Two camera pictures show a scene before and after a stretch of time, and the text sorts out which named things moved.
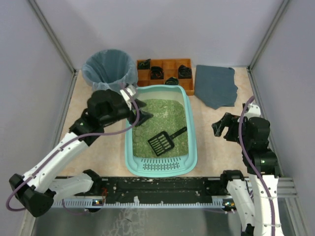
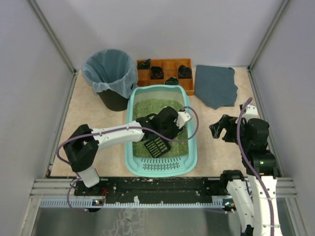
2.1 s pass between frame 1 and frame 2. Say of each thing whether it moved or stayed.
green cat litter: stayed
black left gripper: moved
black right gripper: stayed
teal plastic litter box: stayed
